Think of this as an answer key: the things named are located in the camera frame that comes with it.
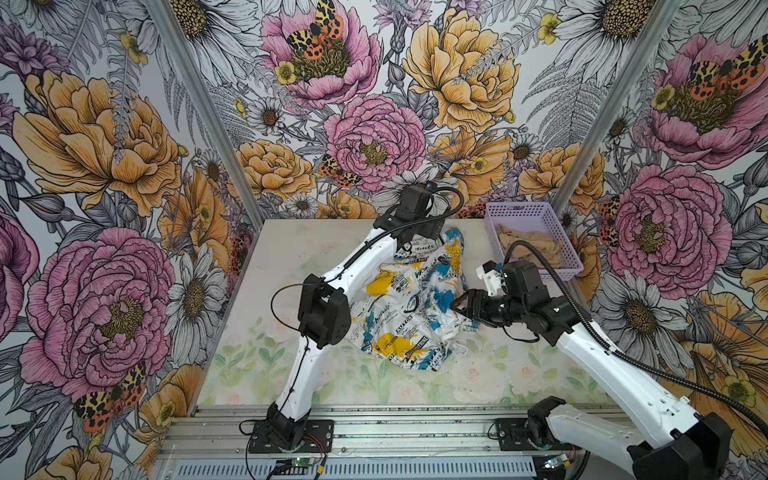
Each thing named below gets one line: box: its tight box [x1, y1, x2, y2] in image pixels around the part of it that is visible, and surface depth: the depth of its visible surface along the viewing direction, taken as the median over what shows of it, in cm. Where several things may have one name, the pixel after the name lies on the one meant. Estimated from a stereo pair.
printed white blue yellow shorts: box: [348, 228, 477, 371], surface depth 93 cm
